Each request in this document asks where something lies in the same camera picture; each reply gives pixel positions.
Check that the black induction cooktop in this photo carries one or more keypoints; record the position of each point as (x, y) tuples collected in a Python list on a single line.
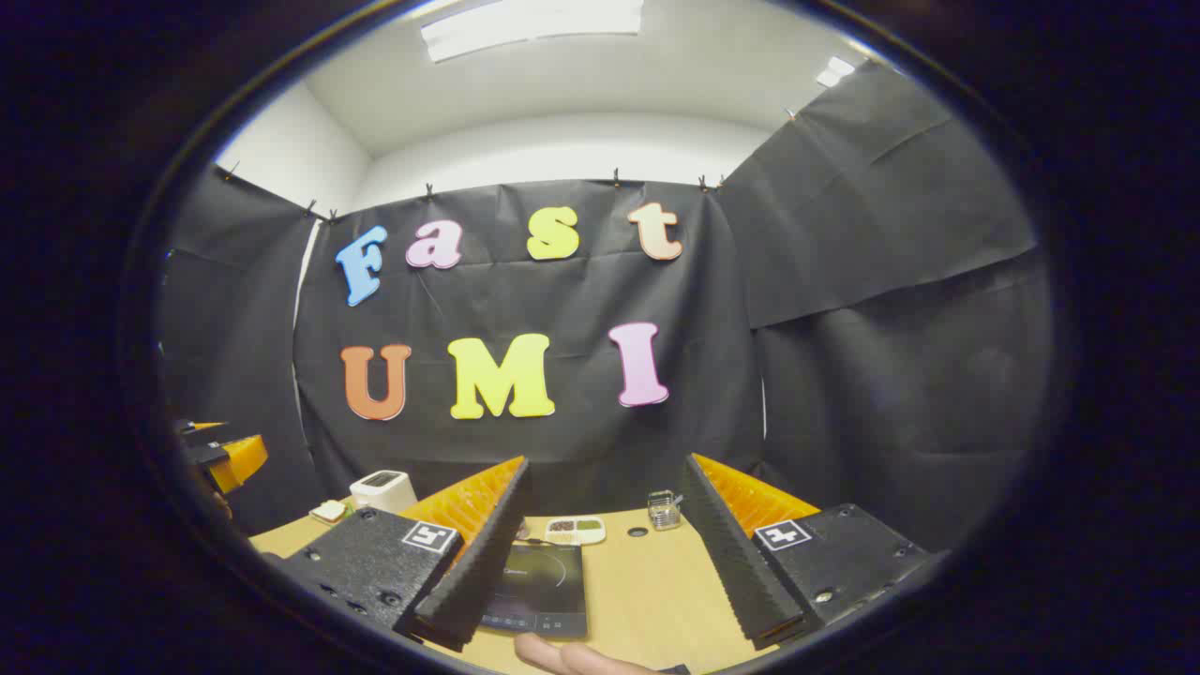
[(548, 581)]

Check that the sandwich with lettuce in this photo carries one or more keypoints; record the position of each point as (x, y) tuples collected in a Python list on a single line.
[(330, 510)]

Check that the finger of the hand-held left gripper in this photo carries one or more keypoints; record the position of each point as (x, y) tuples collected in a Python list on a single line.
[(202, 432), (239, 461)]

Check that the long ceiling light panel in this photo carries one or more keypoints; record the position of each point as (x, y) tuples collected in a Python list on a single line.
[(530, 26)]

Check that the white divided plate with beans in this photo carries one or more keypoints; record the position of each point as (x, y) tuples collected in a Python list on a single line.
[(576, 531)]

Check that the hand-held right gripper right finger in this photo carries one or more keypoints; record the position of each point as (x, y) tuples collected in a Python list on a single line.
[(736, 553)]

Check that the small ceiling light panel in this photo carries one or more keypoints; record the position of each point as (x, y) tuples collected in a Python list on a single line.
[(834, 72)]

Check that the white toaster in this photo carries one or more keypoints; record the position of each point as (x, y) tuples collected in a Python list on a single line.
[(384, 492)]

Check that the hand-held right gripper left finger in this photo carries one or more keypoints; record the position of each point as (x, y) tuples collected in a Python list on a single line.
[(473, 562)]

